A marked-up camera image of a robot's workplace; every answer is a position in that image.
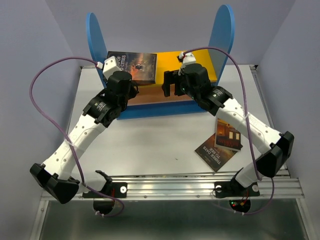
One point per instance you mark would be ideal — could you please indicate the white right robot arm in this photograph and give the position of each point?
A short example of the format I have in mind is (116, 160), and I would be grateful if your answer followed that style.
(274, 147)

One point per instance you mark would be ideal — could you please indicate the Three Days to See book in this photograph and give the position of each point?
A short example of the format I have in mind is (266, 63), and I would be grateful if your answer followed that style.
(214, 157)

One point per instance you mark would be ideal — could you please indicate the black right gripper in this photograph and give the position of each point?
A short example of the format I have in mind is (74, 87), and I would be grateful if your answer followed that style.
(170, 77)

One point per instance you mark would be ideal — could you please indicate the A Tale of Two Cities book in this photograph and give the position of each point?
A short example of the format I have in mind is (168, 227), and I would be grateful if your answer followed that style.
(141, 66)

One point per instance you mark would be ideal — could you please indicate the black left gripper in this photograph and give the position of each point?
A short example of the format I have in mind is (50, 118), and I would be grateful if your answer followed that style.
(133, 92)

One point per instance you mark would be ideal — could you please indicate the aluminium mounting rail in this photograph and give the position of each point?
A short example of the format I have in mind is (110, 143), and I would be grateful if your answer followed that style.
(202, 187)

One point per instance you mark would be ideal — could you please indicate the blue and yellow bookshelf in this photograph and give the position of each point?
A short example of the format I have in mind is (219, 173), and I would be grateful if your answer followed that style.
(151, 102)

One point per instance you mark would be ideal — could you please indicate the Edward Tulane book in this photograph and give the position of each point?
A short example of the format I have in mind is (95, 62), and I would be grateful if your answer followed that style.
(227, 137)

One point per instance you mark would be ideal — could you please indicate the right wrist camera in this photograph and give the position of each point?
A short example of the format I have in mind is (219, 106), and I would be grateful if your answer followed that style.
(186, 59)

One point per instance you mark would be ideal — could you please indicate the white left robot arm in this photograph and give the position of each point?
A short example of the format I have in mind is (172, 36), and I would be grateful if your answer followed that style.
(55, 174)

